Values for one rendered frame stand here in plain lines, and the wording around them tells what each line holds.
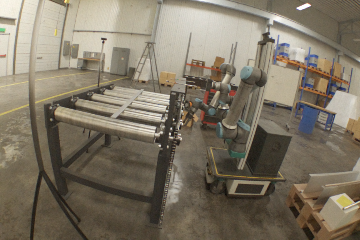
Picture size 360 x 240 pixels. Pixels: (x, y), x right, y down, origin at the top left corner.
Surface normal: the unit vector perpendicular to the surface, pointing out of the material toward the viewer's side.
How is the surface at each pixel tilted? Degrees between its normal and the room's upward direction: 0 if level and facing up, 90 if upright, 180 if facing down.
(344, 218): 90
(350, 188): 90
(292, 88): 90
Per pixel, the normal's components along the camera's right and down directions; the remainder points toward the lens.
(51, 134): -0.04, 0.22
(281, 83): -0.44, 0.14
